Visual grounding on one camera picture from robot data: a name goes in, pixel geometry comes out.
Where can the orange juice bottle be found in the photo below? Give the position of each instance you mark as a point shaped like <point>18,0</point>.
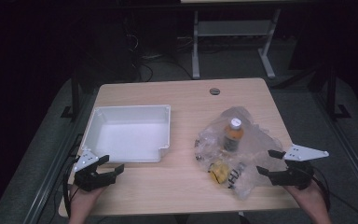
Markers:
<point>233,135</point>

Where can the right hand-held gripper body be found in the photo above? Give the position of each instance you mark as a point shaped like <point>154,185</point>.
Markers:
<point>298,174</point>

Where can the small yellow packet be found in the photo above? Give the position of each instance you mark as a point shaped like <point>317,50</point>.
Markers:
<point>219,171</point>

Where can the person's left hand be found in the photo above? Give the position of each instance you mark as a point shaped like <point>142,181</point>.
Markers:
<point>84,199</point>

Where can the grey table grommet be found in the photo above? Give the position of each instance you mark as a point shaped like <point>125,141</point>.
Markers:
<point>214,91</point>

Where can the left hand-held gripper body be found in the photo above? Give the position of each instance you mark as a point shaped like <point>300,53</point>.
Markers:
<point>88,180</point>

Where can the clear plastic bag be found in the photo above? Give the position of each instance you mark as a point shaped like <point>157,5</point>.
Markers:
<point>258,137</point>

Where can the grey metal rail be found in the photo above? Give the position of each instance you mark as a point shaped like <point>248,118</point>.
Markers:
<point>348,146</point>
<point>52,174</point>

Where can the white plastic tray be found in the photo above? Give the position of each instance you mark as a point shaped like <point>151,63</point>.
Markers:
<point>130,140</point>

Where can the person's right hand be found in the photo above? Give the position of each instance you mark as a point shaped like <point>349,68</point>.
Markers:
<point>307,197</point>

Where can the white metal desk frame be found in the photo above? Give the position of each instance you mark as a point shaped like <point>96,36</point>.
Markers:
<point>233,28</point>

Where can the black metal stand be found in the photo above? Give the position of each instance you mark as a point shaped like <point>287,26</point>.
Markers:
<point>332,93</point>
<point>74,93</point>

